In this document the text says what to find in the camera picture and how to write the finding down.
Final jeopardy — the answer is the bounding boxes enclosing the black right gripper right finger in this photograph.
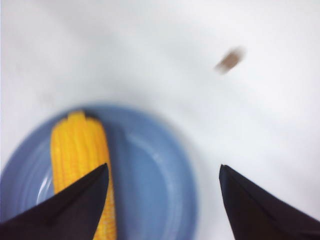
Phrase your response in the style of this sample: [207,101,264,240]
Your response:
[219,165,320,240]

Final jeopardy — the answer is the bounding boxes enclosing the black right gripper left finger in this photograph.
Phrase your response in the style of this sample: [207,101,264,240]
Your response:
[0,163,109,240]

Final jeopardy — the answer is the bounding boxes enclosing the yellow corn cob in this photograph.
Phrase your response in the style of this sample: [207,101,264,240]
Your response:
[50,111,117,240]

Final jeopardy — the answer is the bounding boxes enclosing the blue round plate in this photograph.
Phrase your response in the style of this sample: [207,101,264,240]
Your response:
[0,104,198,240]

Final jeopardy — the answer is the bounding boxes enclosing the small brown table mark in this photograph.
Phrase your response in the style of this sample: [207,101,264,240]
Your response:
[213,46,247,75]

